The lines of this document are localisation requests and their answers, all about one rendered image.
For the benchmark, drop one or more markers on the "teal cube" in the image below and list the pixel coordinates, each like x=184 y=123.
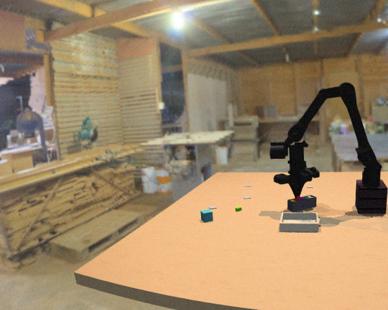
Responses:
x=206 y=215

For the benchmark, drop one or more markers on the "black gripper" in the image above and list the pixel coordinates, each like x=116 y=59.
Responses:
x=293 y=182

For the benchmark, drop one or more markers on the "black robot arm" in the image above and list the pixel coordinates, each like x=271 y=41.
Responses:
x=278 y=150

